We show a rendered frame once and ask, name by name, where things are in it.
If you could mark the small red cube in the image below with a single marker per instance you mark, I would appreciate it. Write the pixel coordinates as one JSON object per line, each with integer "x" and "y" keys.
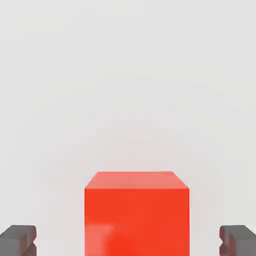
{"x": 136, "y": 216}

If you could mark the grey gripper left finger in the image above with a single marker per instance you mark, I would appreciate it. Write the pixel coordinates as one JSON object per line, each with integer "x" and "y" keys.
{"x": 16, "y": 240}

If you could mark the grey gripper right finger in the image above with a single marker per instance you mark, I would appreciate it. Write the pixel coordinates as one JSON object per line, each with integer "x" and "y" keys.
{"x": 240, "y": 240}

